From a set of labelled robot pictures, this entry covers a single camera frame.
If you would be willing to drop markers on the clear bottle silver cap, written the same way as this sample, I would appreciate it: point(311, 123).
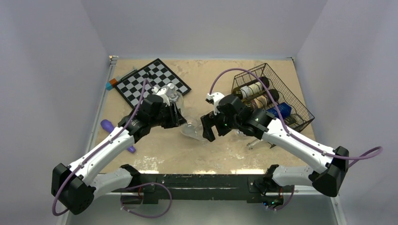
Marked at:
point(193, 129)
point(175, 96)

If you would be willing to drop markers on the blue square bottle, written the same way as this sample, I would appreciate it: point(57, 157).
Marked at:
point(284, 109)

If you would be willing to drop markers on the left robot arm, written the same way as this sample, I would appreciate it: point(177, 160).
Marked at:
point(78, 184)

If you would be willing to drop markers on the dark bottle with label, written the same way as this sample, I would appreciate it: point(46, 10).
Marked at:
point(262, 101)

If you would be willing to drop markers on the black white chessboard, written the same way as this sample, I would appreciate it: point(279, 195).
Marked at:
point(130, 88)

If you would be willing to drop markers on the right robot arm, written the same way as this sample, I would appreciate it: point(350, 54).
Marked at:
point(326, 166)

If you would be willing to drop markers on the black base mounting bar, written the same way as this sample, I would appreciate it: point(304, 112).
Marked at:
point(251, 188)

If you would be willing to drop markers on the clear bottle front silver cap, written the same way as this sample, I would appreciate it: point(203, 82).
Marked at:
point(193, 129)

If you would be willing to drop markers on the purple toy microphone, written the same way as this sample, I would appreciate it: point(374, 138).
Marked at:
point(109, 127)

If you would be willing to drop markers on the clear bottle rear silver cap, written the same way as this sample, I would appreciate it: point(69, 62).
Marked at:
point(175, 96)

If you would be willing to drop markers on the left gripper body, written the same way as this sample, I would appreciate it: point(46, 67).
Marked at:
point(167, 117)

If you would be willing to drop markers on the clear wine bottle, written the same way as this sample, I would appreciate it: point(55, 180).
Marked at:
point(293, 121)

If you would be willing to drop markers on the black wire wine rack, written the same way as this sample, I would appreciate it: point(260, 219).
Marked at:
point(254, 96)

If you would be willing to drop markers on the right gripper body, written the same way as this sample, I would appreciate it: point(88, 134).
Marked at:
point(224, 124)

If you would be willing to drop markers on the orange blue marker block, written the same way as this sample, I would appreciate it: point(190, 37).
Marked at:
point(114, 81)

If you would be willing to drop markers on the tall dark green bottle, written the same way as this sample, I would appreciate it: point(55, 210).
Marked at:
point(247, 89)

